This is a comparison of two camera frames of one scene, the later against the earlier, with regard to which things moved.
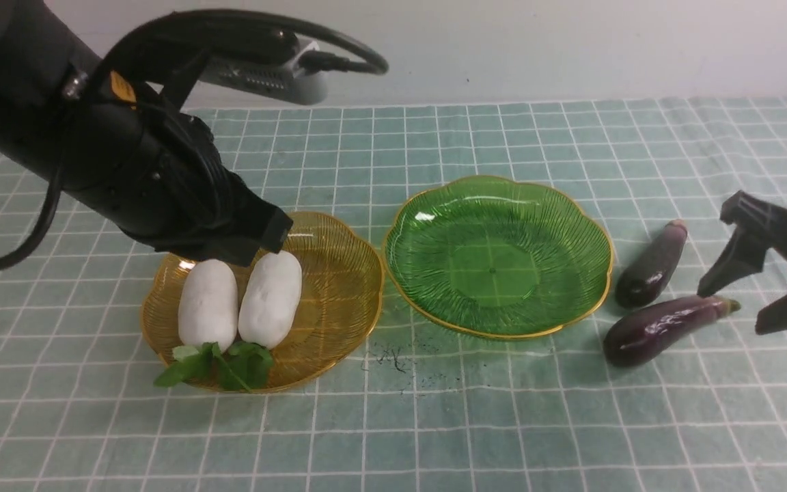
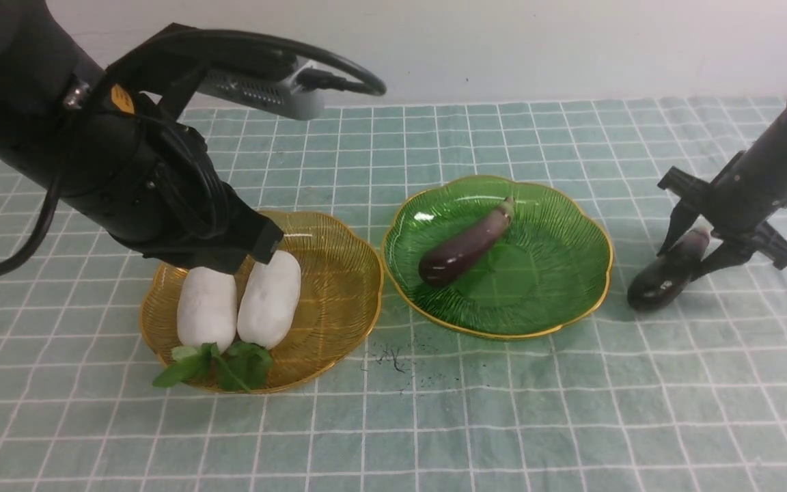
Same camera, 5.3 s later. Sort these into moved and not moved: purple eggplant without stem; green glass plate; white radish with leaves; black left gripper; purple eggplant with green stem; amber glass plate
Moved: purple eggplant without stem; purple eggplant with green stem
Not moved: amber glass plate; black left gripper; white radish with leaves; green glass plate
